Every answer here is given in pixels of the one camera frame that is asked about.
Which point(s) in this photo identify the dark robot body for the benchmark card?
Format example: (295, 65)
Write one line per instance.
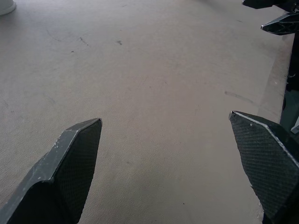
(294, 70)

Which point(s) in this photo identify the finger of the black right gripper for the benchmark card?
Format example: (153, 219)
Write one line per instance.
(268, 2)
(285, 24)

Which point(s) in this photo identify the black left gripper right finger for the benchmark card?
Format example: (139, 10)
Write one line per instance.
(268, 168)

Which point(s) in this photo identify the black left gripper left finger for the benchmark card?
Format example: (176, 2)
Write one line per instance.
(58, 177)

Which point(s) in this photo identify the white round object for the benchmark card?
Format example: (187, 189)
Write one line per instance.
(5, 5)

